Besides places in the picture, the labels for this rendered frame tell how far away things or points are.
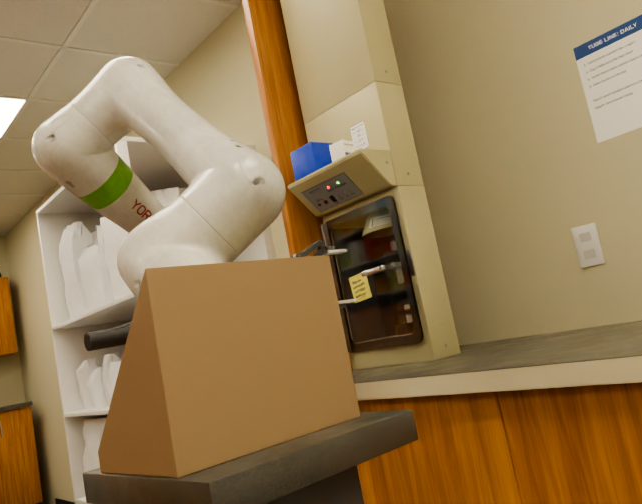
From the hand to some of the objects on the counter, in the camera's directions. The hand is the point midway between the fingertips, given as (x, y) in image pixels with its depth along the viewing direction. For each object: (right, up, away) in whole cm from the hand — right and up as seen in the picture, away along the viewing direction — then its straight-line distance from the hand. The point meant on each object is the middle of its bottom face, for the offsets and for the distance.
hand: (345, 276), depth 161 cm
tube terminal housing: (+22, -24, +19) cm, 38 cm away
